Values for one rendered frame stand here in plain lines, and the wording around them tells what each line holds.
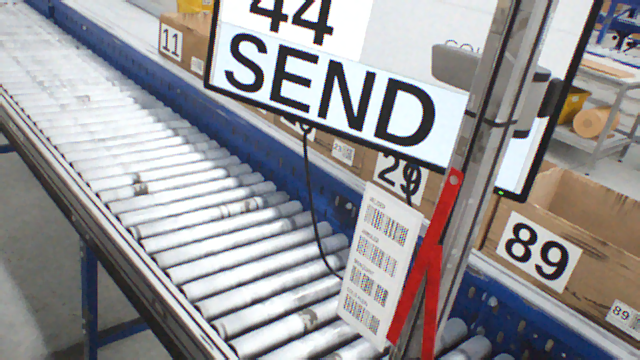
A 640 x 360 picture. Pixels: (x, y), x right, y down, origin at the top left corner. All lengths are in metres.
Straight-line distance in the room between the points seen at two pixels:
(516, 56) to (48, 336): 1.98
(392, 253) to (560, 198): 0.92
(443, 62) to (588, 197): 0.88
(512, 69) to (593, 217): 1.00
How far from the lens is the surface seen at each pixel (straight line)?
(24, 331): 2.29
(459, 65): 0.67
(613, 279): 1.21
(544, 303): 1.23
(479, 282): 1.28
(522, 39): 0.53
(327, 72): 0.74
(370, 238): 0.67
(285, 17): 0.76
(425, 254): 0.62
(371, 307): 0.70
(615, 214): 1.48
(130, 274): 1.36
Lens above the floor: 1.52
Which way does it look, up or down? 26 degrees down
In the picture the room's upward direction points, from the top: 11 degrees clockwise
